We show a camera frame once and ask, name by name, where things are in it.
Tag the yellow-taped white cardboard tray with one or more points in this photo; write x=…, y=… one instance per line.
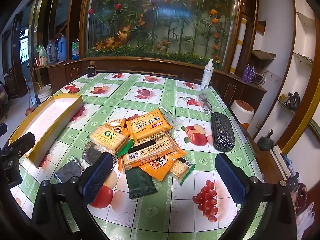
x=50, y=120

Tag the grey thermos flask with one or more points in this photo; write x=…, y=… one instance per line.
x=51, y=51

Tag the clear plastic bag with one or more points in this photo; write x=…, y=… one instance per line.
x=172, y=118

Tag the dark green snack packet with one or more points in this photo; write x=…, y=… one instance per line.
x=140, y=183

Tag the white spray bottle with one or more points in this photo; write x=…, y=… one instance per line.
x=206, y=76

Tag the eyeglasses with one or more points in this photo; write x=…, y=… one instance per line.
x=205, y=102

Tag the artificial flower display case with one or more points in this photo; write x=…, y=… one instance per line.
x=160, y=22

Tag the large orange cracker packet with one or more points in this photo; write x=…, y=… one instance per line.
x=147, y=125

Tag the white plastic bucket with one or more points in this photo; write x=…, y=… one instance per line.
x=45, y=93

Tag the green and white bag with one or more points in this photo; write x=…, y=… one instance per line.
x=41, y=51

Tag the white bin with orange lid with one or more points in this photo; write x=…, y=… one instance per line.
x=242, y=110

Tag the dark patterned glasses case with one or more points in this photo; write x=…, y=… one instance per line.
x=222, y=132

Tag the white rolled poster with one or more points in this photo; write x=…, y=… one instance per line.
x=238, y=45

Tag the dark green teapot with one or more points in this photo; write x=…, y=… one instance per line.
x=265, y=141

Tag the silver dark snack packet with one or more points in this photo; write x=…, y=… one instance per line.
x=68, y=171

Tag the clear cracker packet dark stripe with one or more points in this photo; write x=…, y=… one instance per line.
x=155, y=146

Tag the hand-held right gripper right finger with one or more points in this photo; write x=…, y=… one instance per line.
x=232, y=180

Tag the blue thermos flask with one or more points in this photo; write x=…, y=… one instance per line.
x=62, y=48

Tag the orange snack packet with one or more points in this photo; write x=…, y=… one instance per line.
x=116, y=125

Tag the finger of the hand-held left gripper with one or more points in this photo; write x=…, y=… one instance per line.
x=23, y=142
x=3, y=129

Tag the small orange packet with figure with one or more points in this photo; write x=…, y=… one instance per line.
x=157, y=167

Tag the dark shoes on shelf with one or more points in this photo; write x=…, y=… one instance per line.
x=293, y=100

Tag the small cracker packet green edge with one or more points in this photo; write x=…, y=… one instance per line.
x=181, y=171

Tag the small dark jar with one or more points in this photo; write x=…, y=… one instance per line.
x=91, y=70

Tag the green checkered fruit tablecloth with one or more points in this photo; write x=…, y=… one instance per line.
x=155, y=90

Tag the clear cracker packet green ends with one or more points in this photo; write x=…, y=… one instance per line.
x=107, y=138

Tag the purple bottles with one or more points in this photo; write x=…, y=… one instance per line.
x=249, y=73

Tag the red broom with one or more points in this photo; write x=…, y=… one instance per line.
x=30, y=105

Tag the dark seaweed packet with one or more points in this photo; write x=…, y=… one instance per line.
x=93, y=152

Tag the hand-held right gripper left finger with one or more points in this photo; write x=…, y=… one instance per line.
x=96, y=177

